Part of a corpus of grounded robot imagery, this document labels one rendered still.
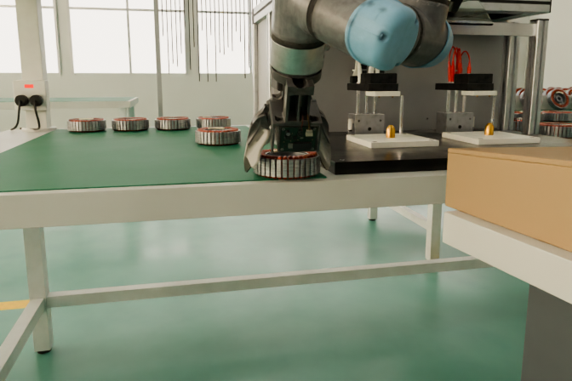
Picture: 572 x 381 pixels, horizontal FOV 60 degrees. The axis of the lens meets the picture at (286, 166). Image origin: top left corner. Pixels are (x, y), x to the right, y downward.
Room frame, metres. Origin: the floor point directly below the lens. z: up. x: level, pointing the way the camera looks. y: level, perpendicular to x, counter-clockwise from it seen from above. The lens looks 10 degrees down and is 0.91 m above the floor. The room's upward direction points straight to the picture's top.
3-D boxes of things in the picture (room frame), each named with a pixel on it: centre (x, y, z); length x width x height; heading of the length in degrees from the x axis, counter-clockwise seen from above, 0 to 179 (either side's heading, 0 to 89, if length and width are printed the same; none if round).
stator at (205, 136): (1.22, 0.17, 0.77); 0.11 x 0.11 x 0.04
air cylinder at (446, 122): (1.27, -0.43, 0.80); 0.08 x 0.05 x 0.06; 103
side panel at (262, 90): (1.42, 0.06, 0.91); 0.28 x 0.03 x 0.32; 13
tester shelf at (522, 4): (1.41, -0.28, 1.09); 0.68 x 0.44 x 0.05; 103
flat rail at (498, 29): (1.20, -0.32, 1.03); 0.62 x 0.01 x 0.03; 103
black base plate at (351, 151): (1.12, -0.34, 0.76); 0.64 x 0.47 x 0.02; 103
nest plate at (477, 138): (1.13, -0.46, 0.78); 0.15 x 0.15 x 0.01; 13
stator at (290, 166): (0.82, 0.00, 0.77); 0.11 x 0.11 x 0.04
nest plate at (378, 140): (1.08, -0.23, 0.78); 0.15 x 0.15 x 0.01; 13
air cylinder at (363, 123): (1.22, -0.20, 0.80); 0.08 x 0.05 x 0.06; 103
